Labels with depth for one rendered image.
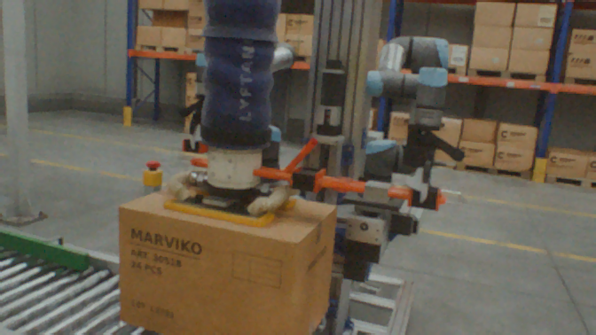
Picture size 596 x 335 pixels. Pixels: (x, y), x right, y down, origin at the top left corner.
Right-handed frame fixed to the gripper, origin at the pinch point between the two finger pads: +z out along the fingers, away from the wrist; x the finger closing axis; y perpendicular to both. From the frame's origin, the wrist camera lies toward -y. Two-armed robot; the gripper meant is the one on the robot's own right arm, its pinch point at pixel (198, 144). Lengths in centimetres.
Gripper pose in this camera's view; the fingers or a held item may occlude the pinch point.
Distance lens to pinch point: 190.0
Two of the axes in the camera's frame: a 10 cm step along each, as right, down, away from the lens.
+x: 3.4, -1.7, 9.2
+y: 9.4, 1.5, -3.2
